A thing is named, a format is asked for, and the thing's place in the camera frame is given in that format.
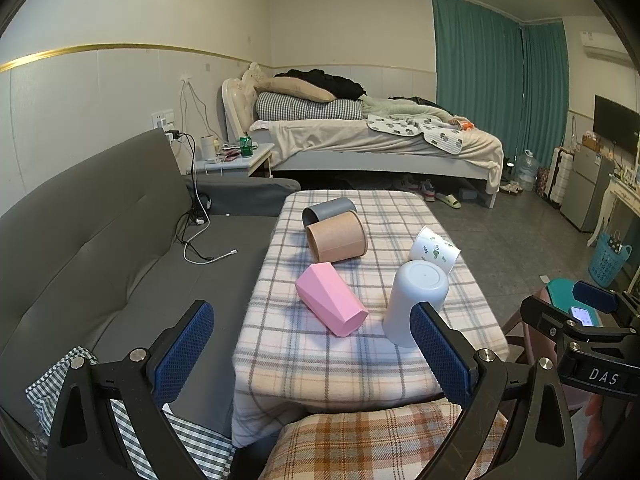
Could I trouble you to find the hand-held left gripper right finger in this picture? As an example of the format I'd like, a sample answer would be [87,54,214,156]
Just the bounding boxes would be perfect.
[409,301,581,480]

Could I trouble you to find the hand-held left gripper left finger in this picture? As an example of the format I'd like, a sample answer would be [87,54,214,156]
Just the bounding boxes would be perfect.
[46,300,216,480]

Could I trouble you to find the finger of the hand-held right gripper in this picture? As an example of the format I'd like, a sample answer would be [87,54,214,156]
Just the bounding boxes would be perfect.
[572,280,640,322]
[519,295,632,361]

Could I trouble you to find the pale blue cup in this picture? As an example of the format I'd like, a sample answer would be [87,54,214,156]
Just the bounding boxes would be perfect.
[382,260,449,347]

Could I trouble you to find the white printed cup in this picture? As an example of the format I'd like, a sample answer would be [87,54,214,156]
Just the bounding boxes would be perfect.
[410,226,461,275]

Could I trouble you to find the pink faceted cup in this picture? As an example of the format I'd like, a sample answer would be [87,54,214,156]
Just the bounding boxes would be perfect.
[294,262,369,337]

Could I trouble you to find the brown cup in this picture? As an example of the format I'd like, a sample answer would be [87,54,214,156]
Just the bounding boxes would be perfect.
[305,211,368,264]

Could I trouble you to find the grey cup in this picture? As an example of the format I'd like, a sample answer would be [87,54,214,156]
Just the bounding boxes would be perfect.
[302,197,357,231]

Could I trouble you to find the teal stool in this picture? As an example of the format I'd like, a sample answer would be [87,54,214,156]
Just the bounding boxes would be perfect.
[545,279,608,328]

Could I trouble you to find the blue laundry basket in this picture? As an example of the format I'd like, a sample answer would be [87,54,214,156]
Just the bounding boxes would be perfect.
[588,232,632,288]

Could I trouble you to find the green checked cloth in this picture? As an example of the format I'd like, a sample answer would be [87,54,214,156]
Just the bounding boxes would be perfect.
[25,345,236,480]

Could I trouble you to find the white dresser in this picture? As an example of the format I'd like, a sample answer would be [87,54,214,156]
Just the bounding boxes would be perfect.
[587,172,640,248]

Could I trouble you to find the grey fridge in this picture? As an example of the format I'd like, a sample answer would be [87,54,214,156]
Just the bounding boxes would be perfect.
[560,144,616,233]

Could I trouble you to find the checked tablecloth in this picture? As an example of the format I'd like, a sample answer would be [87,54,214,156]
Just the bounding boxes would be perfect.
[231,190,510,448]

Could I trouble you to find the orange plaid cushion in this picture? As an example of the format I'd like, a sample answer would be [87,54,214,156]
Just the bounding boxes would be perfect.
[270,400,511,480]

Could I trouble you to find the large water bottle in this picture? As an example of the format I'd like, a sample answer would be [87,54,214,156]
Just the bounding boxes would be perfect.
[515,149,540,192]

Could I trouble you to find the grey sofa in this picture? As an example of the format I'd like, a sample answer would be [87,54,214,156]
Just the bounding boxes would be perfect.
[0,129,301,441]

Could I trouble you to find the black television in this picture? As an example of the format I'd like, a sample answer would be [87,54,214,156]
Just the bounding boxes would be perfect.
[593,94,640,168]

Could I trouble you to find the white nightstand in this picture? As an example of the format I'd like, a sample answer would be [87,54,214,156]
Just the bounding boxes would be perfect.
[187,142,276,178]

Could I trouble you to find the leaf print quilt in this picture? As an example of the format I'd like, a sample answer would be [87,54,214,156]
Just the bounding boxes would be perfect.
[366,112,466,156]

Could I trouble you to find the white bed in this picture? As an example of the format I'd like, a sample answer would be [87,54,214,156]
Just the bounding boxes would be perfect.
[221,62,505,209]

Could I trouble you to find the white air conditioner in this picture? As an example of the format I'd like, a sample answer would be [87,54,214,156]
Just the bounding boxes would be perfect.
[580,30,633,66]

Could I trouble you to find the pale green blanket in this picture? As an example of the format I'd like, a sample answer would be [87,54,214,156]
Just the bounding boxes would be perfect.
[360,95,451,123]

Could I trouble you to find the teal curtain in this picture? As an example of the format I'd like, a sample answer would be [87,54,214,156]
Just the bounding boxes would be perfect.
[431,0,571,171]

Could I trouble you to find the checked pillow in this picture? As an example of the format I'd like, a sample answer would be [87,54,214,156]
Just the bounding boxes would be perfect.
[255,91,365,122]

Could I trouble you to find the black clothing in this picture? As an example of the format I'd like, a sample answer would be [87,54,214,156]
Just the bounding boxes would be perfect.
[287,68,368,101]

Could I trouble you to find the beige pillow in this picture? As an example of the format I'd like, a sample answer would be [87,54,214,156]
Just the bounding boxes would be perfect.
[272,76,337,103]

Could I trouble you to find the white charging cable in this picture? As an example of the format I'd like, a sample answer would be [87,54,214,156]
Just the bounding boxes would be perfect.
[182,245,238,264]

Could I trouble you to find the black cable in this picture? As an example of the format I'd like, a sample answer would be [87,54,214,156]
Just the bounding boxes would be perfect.
[175,132,213,246]

